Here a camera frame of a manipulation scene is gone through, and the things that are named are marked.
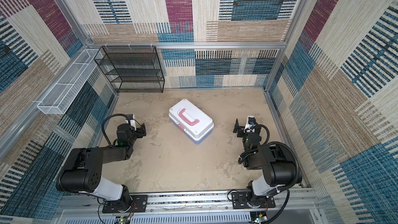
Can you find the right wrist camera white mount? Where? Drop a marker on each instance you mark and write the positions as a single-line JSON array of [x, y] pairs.
[[250, 124]]

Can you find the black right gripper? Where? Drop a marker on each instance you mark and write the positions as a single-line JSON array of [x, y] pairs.
[[240, 128]]

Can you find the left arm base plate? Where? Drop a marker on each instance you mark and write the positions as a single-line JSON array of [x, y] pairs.
[[134, 204]]

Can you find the black wire shelf rack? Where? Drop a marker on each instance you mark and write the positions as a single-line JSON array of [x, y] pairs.
[[131, 69]]

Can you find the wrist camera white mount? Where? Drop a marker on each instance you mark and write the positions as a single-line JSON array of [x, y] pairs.
[[131, 121], [250, 124]]

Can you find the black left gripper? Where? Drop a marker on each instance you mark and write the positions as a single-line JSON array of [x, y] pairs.
[[140, 131]]

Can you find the white wire mesh basket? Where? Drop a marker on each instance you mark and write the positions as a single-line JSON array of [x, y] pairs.
[[60, 97]]

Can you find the aluminium front rail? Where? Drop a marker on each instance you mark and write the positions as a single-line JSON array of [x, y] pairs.
[[162, 202]]

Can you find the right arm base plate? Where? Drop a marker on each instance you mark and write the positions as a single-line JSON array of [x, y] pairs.
[[242, 200]]

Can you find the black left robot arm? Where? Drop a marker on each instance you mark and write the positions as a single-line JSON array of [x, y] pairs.
[[82, 171]]

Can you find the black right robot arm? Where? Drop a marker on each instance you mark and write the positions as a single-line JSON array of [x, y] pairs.
[[277, 162]]

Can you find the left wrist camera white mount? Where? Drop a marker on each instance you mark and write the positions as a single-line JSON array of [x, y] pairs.
[[131, 121]]

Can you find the white and blue toolbox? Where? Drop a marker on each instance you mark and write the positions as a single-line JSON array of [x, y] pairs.
[[191, 120]]

